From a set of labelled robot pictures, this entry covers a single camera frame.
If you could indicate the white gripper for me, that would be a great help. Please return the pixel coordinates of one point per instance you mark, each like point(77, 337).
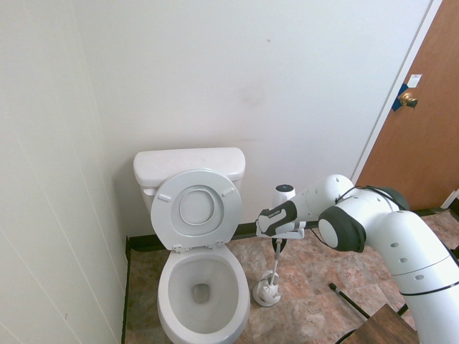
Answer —
point(295, 233)

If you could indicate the white toilet brush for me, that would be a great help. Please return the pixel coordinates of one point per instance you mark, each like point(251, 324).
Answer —
point(274, 267)

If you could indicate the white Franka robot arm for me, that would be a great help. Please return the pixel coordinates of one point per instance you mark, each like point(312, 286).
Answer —
point(394, 251)

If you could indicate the white toilet bowl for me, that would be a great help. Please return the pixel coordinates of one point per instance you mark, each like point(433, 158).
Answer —
point(236, 279)

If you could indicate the white toilet brush holder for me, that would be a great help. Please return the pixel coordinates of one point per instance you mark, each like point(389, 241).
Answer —
point(267, 301)

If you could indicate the white toilet lid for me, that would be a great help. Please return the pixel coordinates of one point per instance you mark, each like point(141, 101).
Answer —
point(197, 208)

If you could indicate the white toilet seat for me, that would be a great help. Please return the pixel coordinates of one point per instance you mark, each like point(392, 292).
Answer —
point(161, 222)

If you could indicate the white toilet tank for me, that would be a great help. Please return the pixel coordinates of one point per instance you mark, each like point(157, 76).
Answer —
point(146, 204)

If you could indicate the white tank lid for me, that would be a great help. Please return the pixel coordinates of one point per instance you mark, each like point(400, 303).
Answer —
point(186, 161)

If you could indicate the dark wooden table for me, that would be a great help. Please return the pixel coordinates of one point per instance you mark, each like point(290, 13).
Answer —
point(383, 328)

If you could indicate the brown wooden door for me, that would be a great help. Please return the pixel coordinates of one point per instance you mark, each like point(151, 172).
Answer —
point(423, 143)

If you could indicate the blue tape strip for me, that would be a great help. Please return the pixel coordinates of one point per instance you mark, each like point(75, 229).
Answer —
point(397, 104)

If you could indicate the brass door knob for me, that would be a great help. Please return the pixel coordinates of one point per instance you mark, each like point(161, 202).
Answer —
point(406, 98)

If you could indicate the white paper label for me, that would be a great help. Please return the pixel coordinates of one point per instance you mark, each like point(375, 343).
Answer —
point(415, 80)

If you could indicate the black camera tripod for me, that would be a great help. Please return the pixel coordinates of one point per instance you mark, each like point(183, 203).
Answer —
point(349, 302)

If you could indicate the white door frame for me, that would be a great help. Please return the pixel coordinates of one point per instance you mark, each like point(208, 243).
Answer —
point(412, 53)

